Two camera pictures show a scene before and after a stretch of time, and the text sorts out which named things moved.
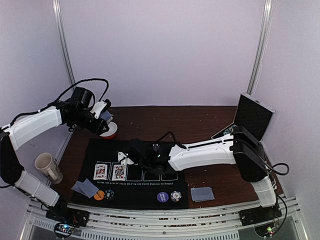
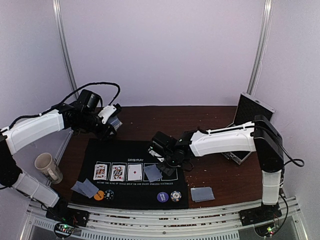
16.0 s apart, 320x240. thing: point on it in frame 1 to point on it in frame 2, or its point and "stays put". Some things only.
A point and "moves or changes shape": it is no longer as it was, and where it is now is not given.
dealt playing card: [76, 187] stays put
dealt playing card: [88, 188] stays put
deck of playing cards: [106, 115] moves or changes shape
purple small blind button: [162, 197] stays put
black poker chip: [109, 194] stays put
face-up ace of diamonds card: [124, 160] to [134, 172]
